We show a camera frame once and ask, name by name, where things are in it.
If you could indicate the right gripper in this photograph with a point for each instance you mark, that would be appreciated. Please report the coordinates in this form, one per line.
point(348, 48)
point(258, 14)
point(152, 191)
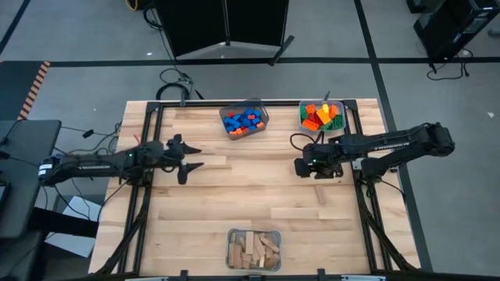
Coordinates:
point(324, 158)

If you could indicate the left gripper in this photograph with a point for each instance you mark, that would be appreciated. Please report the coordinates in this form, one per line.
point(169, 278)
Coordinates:
point(162, 154)

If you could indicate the green long toy brick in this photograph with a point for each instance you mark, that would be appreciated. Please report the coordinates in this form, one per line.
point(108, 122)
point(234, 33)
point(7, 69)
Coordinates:
point(338, 122)
point(327, 126)
point(303, 113)

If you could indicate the red long toy brick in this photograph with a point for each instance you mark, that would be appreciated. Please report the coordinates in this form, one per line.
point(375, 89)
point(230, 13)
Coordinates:
point(316, 120)

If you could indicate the yellow long toy brick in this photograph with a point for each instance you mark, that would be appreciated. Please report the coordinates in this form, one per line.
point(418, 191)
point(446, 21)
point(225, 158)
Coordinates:
point(325, 106)

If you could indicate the dark grey plastic bin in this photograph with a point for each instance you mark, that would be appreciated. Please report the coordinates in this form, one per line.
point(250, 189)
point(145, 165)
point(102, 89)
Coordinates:
point(224, 111)

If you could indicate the pale wooden block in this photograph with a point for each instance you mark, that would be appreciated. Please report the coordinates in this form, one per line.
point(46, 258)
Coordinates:
point(272, 260)

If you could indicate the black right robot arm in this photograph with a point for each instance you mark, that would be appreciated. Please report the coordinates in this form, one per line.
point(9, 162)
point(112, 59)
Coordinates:
point(398, 146)

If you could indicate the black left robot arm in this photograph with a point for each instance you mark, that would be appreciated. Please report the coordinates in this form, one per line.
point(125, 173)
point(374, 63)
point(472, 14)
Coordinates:
point(90, 166)

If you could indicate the clear plastic bin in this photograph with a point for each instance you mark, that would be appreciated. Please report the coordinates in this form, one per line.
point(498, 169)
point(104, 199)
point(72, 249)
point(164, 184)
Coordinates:
point(341, 105)

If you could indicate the thin red tag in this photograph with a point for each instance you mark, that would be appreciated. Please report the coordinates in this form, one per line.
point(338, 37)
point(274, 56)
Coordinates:
point(136, 138)

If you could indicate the black power adapter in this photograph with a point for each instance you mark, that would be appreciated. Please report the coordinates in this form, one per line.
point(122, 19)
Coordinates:
point(88, 133)

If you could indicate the white sheet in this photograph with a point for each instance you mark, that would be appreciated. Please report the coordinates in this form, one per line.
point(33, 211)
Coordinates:
point(84, 210)

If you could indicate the black partition screen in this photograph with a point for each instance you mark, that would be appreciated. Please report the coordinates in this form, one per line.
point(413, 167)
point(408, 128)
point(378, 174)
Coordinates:
point(195, 27)

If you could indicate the black desk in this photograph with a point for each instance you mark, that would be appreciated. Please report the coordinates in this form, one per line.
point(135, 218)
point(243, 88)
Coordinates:
point(27, 136)

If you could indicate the black equipment cabinet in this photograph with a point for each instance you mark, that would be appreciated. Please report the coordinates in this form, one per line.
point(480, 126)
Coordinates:
point(449, 27)

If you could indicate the black mat striped edge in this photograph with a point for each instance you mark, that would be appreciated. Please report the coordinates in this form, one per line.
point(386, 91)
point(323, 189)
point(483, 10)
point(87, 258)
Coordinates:
point(15, 89)

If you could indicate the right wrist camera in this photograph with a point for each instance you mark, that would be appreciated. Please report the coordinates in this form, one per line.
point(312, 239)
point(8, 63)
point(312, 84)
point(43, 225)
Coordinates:
point(302, 168)

